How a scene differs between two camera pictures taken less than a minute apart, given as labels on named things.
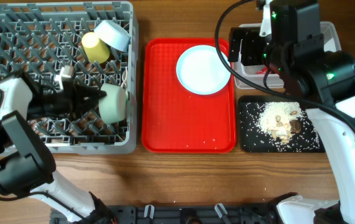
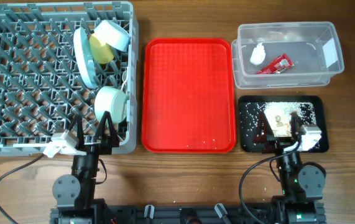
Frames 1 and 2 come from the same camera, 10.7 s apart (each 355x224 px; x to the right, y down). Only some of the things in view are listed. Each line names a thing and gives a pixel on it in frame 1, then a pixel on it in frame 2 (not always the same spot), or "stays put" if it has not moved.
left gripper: x=82 y=106 → x=105 y=147
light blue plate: x=201 y=70 → x=85 y=58
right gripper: x=250 y=38 → x=276 y=142
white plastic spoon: x=124 y=77 stays put
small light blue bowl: x=114 y=35 stays put
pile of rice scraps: x=281 y=120 stays put
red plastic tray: x=175 y=120 stays put
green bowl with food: x=112 y=107 stays put
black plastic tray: x=276 y=124 stays put
